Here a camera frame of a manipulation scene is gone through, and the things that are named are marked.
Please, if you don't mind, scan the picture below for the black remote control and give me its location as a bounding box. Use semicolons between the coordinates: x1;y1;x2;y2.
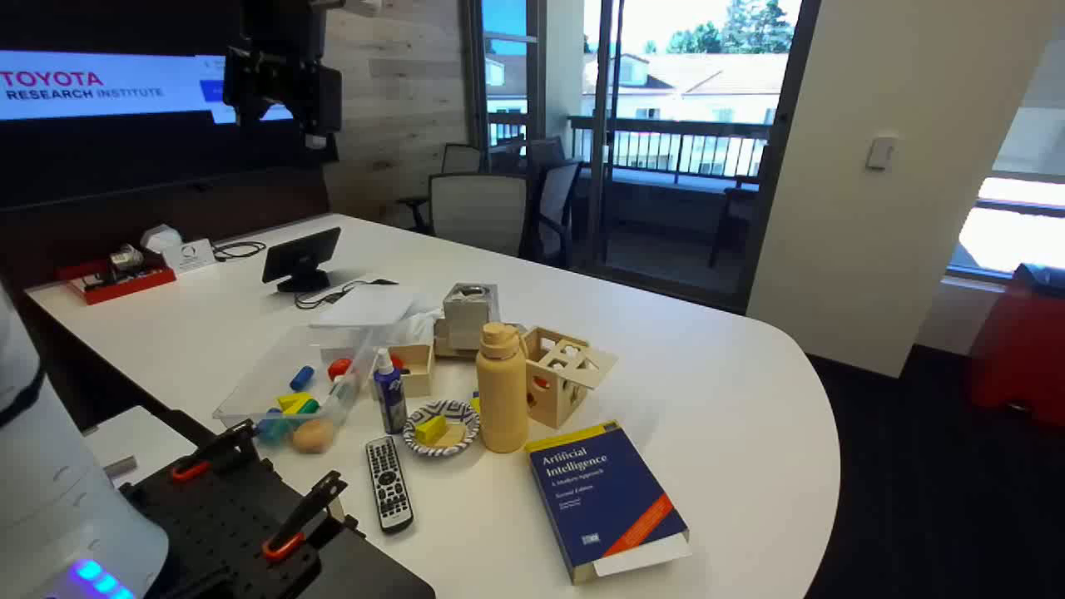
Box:
366;441;413;536

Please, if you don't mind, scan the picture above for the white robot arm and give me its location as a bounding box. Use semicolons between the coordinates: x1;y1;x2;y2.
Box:
0;290;170;599

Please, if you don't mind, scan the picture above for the grey concrete cube planter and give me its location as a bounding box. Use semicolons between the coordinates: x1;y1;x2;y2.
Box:
432;282;499;355

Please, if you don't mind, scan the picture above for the wooden shape sorter box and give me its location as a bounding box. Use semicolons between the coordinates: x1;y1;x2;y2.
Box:
523;327;615;428

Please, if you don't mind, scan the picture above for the yellow water bottle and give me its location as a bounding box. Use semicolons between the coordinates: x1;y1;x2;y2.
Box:
475;323;529;454

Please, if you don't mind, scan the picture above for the grey office chair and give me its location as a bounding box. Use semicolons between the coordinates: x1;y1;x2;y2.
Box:
428;174;527;258

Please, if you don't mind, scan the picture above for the small wooden tray box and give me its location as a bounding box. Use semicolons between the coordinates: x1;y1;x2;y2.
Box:
388;342;436;396

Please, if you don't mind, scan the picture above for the patterned ceramic bowl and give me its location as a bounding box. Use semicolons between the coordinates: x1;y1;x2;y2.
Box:
402;401;481;459

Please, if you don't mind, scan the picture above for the small blue-capped bottle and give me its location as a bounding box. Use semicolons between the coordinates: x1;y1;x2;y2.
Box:
372;349;407;432

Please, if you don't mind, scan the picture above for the white bin lid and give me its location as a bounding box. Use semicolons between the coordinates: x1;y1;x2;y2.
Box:
314;285;416;330

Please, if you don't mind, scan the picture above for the blue textbook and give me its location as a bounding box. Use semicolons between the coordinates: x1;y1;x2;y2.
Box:
527;423;691;587

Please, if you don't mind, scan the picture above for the black tablet stand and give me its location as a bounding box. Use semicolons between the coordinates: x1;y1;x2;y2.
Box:
264;229;340;292

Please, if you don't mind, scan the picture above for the clear plastic toy bin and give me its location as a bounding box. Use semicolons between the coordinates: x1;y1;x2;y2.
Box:
212;327;378;447

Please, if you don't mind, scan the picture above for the black clamp far orange tip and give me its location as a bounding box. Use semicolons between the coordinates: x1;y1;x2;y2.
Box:
167;420;252;484

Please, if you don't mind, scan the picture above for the white device on table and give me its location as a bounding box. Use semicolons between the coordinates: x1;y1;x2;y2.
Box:
140;222;212;272

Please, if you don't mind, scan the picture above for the red tray with items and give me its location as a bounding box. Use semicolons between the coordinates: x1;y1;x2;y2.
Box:
59;244;175;305

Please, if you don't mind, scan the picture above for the red cabinet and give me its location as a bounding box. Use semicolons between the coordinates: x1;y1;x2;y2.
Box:
970;264;1065;425

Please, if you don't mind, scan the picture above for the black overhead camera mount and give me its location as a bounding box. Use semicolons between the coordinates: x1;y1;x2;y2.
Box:
224;0;347;149

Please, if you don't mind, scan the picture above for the black mounting base plate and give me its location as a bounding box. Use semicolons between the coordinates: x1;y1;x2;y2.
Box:
122;447;436;599

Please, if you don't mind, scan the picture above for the white wall light switch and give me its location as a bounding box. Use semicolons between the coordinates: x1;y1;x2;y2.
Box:
865;134;900;174

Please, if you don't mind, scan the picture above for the wall television screen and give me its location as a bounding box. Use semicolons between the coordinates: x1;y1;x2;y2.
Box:
0;0;335;212

